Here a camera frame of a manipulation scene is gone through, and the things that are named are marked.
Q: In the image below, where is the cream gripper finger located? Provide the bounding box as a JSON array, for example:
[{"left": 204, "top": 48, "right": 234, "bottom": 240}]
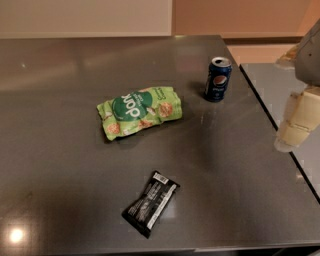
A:
[
  {"left": 275, "top": 45, "right": 298, "bottom": 69},
  {"left": 274, "top": 85, "right": 320, "bottom": 152}
]

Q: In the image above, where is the black rxbar chocolate wrapper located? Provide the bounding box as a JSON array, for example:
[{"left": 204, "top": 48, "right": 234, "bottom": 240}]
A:
[{"left": 122, "top": 171, "right": 180, "bottom": 238}]

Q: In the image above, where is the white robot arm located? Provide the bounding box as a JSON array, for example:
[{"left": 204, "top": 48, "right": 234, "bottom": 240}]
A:
[{"left": 274, "top": 20, "right": 320, "bottom": 152}]

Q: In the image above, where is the grey side table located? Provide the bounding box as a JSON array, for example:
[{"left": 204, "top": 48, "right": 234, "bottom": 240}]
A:
[{"left": 240, "top": 63, "right": 320, "bottom": 202}]

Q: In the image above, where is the blue pepsi can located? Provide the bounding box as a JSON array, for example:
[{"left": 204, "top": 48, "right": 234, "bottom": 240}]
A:
[{"left": 204, "top": 57, "right": 232, "bottom": 102}]

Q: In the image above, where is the green snack bag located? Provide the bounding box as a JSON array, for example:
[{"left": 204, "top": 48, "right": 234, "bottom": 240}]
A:
[{"left": 97, "top": 87, "right": 183, "bottom": 141}]

